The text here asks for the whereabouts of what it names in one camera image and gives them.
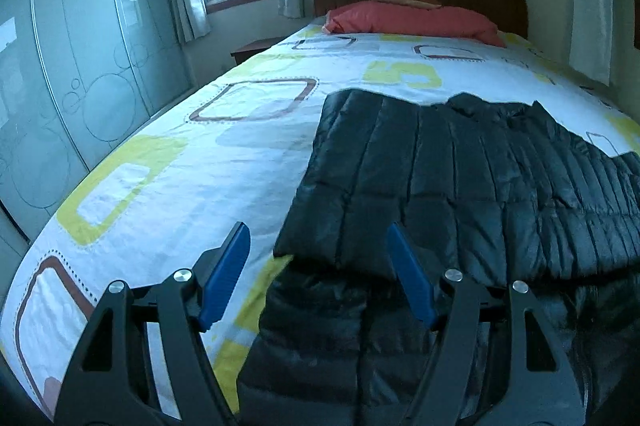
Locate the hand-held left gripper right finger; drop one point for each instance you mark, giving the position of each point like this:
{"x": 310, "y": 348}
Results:
{"x": 410, "y": 268}

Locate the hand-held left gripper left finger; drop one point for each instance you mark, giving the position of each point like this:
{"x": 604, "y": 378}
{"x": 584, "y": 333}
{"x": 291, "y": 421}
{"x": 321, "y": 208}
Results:
{"x": 227, "y": 271}

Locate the black puffer jacket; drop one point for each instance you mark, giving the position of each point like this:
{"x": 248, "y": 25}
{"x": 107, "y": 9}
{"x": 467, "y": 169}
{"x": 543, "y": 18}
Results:
{"x": 450, "y": 216}

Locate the bed with patterned sheet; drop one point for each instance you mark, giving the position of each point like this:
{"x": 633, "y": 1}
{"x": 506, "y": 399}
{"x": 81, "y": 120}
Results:
{"x": 210, "y": 146}

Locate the wooden bedside table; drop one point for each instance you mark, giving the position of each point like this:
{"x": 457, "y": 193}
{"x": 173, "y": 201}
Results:
{"x": 252, "y": 50}

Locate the red pillow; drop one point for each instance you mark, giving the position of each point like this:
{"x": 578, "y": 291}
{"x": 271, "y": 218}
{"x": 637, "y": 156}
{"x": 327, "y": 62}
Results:
{"x": 415, "y": 22}

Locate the glass sliding wardrobe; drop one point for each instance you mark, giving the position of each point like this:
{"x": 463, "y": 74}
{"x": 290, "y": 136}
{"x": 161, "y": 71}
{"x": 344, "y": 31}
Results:
{"x": 75, "y": 71}

